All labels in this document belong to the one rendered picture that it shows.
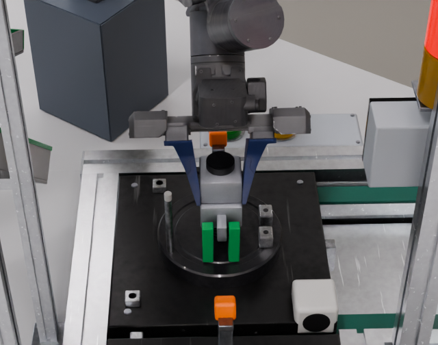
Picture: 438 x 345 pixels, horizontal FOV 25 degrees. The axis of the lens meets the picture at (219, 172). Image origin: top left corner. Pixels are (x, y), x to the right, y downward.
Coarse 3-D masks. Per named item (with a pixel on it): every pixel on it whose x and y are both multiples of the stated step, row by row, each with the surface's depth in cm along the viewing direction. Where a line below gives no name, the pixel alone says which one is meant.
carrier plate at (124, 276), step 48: (144, 192) 119; (288, 192) 119; (144, 240) 113; (288, 240) 113; (144, 288) 108; (192, 288) 108; (240, 288) 108; (288, 288) 108; (144, 336) 105; (192, 336) 105
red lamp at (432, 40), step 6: (432, 0) 79; (432, 6) 79; (432, 12) 79; (432, 18) 79; (432, 24) 80; (426, 30) 81; (432, 30) 80; (426, 36) 81; (432, 36) 80; (426, 42) 81; (432, 42) 80; (426, 48) 81; (432, 48) 81; (432, 54) 81
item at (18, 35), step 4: (12, 32) 102; (16, 32) 101; (20, 32) 101; (12, 36) 99; (16, 36) 100; (20, 36) 102; (12, 40) 99; (16, 40) 101; (20, 40) 102; (16, 44) 101; (20, 44) 102; (16, 48) 101; (20, 48) 102; (16, 52) 101; (20, 52) 102
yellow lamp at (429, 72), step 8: (424, 48) 82; (424, 56) 82; (432, 56) 81; (424, 64) 82; (432, 64) 81; (424, 72) 83; (432, 72) 82; (424, 80) 83; (432, 80) 82; (424, 88) 83; (432, 88) 83; (424, 96) 84; (432, 96) 83; (424, 104) 84; (432, 104) 83
